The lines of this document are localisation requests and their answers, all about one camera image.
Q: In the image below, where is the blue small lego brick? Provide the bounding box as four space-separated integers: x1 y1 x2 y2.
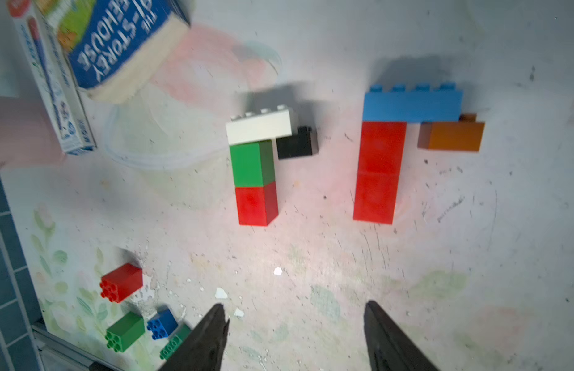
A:
146 309 178 340

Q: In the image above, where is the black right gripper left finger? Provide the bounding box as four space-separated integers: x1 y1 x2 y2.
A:
160 303 230 371

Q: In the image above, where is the green long lego brick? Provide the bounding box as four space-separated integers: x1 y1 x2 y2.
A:
160 324 191 360

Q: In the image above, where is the white lego plate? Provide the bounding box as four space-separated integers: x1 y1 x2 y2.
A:
226 105 299 145

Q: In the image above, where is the light blue long lego brick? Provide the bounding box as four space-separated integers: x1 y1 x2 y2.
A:
362 82 463 123

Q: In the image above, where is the black lego brick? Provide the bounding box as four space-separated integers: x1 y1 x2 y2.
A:
276 126 319 160

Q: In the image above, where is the HB pencil box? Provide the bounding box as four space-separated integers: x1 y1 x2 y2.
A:
6 0 96 156

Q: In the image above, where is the blue Treehouse paperback book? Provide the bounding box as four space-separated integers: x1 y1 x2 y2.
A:
35 0 190 104

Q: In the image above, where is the pink metal pencil bucket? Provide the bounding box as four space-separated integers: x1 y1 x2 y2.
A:
0 97 66 171

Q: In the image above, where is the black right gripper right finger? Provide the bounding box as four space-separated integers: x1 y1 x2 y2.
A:
364 300 438 371

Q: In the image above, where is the green square lego brick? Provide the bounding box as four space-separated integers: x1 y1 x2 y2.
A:
105 312 145 352

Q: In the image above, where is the orange lego brick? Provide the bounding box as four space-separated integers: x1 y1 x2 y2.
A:
418 114 486 152

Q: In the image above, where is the red base lego brick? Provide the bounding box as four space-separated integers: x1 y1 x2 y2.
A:
353 172 399 225

